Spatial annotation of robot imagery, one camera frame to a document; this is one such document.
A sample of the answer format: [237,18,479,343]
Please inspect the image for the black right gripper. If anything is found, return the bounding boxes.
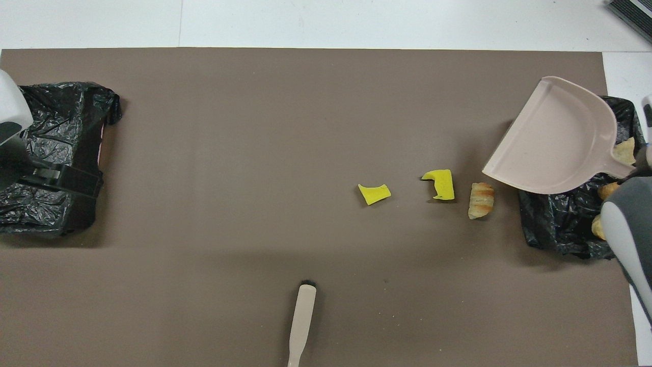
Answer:
[632,148,652,176]

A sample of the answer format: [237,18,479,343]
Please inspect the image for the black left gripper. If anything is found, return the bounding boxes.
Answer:
[0,145,104,198]

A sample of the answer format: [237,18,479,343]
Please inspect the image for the beige plastic dustpan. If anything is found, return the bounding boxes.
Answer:
[482,76,637,195]

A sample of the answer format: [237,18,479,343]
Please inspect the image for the beige hand brush black bristles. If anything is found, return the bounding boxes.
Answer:
[287,280,317,367]

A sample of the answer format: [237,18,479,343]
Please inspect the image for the black bag lined trash bin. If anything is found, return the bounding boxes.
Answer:
[513,94,645,260]
[0,82,123,239]

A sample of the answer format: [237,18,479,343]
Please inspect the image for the large brown paper table mat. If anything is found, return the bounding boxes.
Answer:
[0,47,638,367]

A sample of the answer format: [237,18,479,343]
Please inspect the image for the dark ribbed device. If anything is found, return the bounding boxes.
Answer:
[606,0,652,29]

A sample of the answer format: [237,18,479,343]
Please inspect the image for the notched yellow sponge piece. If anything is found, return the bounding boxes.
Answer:
[421,169,455,201]

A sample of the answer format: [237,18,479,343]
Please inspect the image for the pale cream pastry piece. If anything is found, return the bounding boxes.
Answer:
[613,137,637,166]

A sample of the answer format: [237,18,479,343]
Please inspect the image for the small curved yellow sponge piece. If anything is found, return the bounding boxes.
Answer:
[358,183,392,206]

